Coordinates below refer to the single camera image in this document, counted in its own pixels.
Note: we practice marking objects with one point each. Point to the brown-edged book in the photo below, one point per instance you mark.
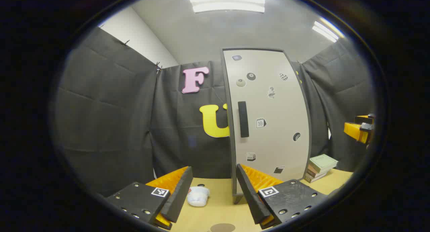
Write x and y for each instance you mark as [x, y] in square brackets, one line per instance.
[315, 173]

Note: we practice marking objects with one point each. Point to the black backdrop cloth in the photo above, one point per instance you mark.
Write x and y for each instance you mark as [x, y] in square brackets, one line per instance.
[107, 124]

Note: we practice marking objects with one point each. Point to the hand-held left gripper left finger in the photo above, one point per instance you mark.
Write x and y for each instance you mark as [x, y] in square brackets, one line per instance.
[179, 195]

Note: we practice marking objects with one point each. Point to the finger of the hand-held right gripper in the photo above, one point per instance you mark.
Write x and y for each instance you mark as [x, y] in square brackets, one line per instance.
[364, 119]
[356, 131]

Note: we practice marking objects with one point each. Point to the crumpled white packet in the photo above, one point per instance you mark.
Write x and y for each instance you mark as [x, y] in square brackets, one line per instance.
[198, 196]

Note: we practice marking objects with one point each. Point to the narrow ceiling light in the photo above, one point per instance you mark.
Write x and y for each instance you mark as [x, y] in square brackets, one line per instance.
[325, 31]

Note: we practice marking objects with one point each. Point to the pale book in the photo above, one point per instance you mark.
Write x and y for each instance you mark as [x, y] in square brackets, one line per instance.
[313, 178]

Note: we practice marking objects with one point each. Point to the round brown coaster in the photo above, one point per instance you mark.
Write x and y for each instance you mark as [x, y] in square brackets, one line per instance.
[222, 228]

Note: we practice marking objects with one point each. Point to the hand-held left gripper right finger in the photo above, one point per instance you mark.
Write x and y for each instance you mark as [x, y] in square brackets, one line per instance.
[250, 195]

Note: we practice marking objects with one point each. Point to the grey cabinet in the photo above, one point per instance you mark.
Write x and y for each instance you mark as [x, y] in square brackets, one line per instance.
[228, 124]

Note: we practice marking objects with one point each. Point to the long ceiling light panel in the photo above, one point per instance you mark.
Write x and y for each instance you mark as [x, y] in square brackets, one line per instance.
[226, 3]

